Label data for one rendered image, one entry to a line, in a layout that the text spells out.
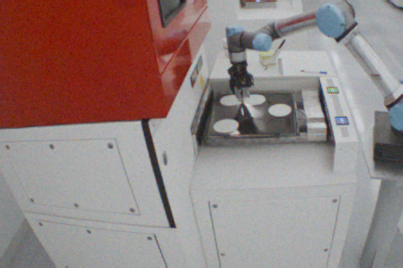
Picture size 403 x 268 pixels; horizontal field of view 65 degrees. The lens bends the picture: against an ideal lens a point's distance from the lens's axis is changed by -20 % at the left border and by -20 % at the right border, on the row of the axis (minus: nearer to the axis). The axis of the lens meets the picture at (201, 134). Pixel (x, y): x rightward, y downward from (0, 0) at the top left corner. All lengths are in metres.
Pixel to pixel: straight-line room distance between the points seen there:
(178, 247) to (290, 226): 0.45
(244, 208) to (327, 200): 0.32
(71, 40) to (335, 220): 1.16
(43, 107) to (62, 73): 0.15
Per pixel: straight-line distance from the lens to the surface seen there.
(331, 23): 1.25
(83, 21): 0.97
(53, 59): 1.05
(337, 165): 1.39
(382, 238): 1.89
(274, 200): 1.40
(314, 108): 1.69
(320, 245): 1.61
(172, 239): 1.31
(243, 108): 1.67
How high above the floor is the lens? 1.70
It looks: 32 degrees down
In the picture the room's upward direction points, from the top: 9 degrees counter-clockwise
